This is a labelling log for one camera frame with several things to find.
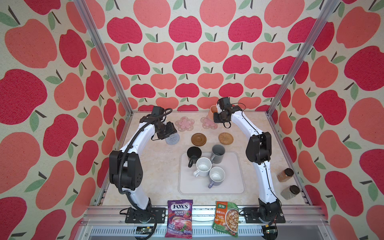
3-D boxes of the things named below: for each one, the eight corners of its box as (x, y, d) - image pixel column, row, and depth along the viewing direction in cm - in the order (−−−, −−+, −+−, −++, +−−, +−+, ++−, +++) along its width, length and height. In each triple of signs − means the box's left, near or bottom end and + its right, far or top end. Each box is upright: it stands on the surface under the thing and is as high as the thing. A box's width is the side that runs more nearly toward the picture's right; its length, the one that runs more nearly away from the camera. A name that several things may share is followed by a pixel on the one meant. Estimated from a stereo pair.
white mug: (193, 179, 87) (193, 173, 80) (193, 163, 93) (193, 157, 87) (211, 179, 87) (212, 173, 80) (209, 163, 93) (211, 157, 87)
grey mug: (210, 165, 93) (212, 157, 85) (209, 153, 99) (210, 144, 91) (223, 165, 93) (226, 157, 85) (221, 153, 99) (224, 144, 91)
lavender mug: (208, 189, 83) (209, 184, 78) (207, 171, 90) (208, 166, 84) (224, 189, 83) (226, 184, 78) (222, 171, 90) (224, 166, 84)
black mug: (187, 169, 90) (186, 163, 83) (187, 153, 97) (187, 146, 91) (201, 169, 90) (202, 163, 83) (200, 153, 97) (201, 146, 91)
